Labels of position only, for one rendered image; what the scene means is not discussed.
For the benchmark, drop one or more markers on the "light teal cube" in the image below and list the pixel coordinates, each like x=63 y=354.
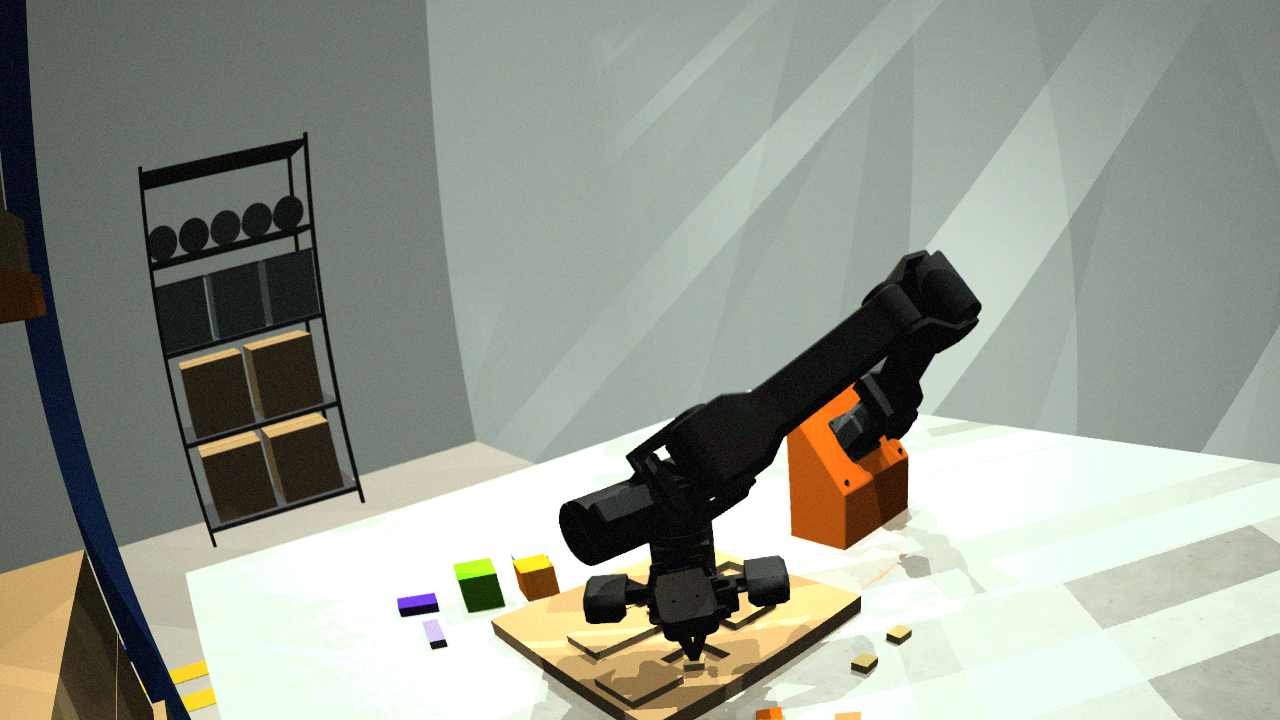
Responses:
x=534 y=551

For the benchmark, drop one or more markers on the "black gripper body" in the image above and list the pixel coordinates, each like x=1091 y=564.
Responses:
x=764 y=578

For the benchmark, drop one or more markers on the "pale yellow square board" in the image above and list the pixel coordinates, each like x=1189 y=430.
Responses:
x=631 y=672

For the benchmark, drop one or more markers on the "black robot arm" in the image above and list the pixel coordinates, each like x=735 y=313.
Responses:
x=718 y=448

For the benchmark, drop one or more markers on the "green cube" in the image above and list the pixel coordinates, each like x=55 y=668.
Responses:
x=479 y=585

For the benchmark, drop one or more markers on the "purple flat block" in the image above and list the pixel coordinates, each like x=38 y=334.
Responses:
x=416 y=605

